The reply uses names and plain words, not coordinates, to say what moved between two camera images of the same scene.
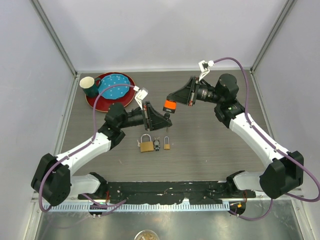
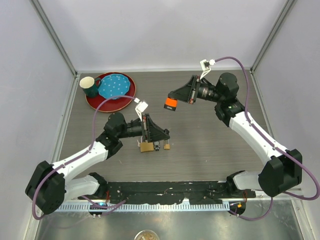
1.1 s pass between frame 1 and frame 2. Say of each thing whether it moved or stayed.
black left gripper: moved
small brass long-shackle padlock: stayed
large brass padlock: stayed
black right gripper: stayed
